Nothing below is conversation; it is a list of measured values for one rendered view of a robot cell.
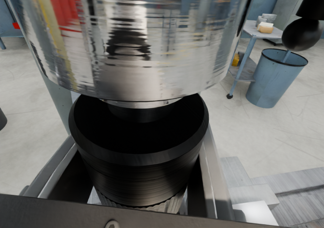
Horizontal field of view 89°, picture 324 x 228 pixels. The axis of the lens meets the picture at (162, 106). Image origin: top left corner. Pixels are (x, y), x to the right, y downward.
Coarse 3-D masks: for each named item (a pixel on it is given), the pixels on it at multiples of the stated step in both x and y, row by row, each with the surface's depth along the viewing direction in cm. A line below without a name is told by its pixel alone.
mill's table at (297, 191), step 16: (272, 176) 43; (288, 176) 43; (304, 176) 43; (320, 176) 44; (288, 192) 41; (304, 192) 42; (320, 192) 42; (288, 208) 37; (304, 208) 37; (320, 208) 38; (288, 224) 35; (304, 224) 36; (320, 224) 36
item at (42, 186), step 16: (64, 144) 6; (64, 160) 6; (80, 160) 7; (48, 176) 5; (64, 176) 6; (80, 176) 7; (32, 192) 5; (48, 192) 5; (64, 192) 6; (80, 192) 7
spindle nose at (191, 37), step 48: (48, 0) 2; (96, 0) 2; (144, 0) 2; (192, 0) 2; (240, 0) 2; (48, 48) 2; (96, 48) 2; (144, 48) 2; (192, 48) 2; (96, 96) 3; (144, 96) 3
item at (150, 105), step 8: (112, 104) 4; (120, 104) 4; (128, 104) 4; (136, 104) 4; (144, 104) 4; (152, 104) 4; (160, 104) 4; (168, 104) 5; (112, 112) 5; (120, 112) 5; (128, 112) 5; (136, 112) 5; (144, 112) 5; (152, 112) 5; (160, 112) 5; (168, 112) 5; (128, 120) 5; (136, 120) 5; (144, 120) 5; (152, 120) 5
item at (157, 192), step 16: (192, 160) 5; (96, 176) 5; (176, 176) 5; (96, 192) 7; (112, 192) 5; (128, 192) 5; (144, 192) 5; (160, 192) 5; (176, 192) 6; (144, 208) 6; (160, 208) 6; (176, 208) 8
